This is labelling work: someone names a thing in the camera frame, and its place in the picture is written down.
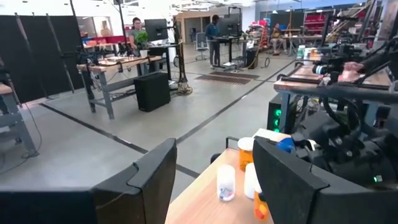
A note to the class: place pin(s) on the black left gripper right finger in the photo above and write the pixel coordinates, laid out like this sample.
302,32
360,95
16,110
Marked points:
289,193

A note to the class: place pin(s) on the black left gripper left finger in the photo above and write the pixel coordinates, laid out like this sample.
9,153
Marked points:
146,186

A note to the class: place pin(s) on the small orange pill bottle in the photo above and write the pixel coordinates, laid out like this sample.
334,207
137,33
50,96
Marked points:
260,208

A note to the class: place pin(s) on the white opaque pill bottle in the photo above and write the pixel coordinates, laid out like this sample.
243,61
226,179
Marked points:
250,180

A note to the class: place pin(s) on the blue Tums bottle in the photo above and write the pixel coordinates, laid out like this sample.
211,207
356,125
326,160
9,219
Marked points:
286,145

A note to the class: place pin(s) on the amber pill bottle white cap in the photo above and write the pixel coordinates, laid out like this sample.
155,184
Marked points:
245,158

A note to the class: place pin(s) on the clear pill bottle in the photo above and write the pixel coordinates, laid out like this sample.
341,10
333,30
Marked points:
226,183

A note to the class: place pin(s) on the wooden shelf black legs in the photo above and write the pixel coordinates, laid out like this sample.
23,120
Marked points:
202,199

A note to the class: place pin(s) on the white box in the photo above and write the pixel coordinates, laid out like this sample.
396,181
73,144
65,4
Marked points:
269,134

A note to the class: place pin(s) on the black computer tower green lights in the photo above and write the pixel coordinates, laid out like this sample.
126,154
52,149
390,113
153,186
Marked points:
275,118

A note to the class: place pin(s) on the pink object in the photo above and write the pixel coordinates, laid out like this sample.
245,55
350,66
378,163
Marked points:
351,72

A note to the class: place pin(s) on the black floor box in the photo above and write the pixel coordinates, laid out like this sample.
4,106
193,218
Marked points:
152,91

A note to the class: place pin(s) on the wooden workbench grey legs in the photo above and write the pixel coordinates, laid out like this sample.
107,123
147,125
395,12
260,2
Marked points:
118,63

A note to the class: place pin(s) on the brown floor mat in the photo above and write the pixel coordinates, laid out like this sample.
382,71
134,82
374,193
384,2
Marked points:
227,77

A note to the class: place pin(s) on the red storage shelves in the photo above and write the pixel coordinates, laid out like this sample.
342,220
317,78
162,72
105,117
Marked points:
314,23

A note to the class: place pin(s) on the person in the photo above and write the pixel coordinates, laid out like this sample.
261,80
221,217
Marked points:
213,37
275,35
136,32

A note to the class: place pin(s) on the potted green plant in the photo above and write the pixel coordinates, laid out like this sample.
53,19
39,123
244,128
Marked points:
142,39

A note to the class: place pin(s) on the grey metal table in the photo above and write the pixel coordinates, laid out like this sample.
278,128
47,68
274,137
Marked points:
12,118

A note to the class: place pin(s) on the grey office chair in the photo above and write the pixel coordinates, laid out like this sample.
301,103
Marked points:
202,43

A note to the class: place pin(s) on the black computer monitor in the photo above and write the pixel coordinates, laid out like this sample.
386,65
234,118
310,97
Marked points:
156,29
228,26

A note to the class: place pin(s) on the black partition screen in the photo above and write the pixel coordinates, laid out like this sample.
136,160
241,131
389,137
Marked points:
40,56

